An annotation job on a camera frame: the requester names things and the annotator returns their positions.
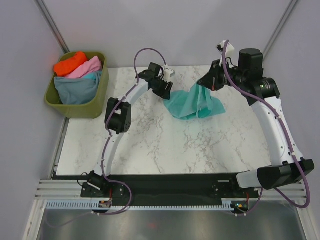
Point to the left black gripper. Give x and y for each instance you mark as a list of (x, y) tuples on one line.
[(164, 94)]

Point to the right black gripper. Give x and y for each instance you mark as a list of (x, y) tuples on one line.
[(211, 80)]

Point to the teal t shirt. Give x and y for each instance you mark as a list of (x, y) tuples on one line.
[(197, 103)]

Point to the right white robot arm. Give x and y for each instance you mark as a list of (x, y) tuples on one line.
[(288, 166)]

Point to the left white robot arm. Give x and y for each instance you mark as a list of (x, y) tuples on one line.
[(118, 120)]

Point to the light blue t shirt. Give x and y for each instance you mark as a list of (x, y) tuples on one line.
[(93, 76)]

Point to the pink t shirt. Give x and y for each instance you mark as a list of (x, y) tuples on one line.
[(90, 66)]

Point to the grey blue t shirt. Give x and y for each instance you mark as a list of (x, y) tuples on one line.
[(76, 91)]

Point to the orange t shirt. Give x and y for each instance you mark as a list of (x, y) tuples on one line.
[(65, 67)]

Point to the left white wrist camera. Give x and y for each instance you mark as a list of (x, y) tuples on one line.
[(168, 72)]

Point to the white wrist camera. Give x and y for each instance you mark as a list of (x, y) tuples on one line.
[(168, 72), (226, 50)]

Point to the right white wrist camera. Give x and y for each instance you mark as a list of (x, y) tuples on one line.
[(226, 50)]

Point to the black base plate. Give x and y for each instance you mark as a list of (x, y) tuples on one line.
[(177, 189)]

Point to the white slotted cable duct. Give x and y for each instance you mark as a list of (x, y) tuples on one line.
[(96, 205)]

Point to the aluminium extrusion rail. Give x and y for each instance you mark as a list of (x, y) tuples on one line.
[(58, 190)]

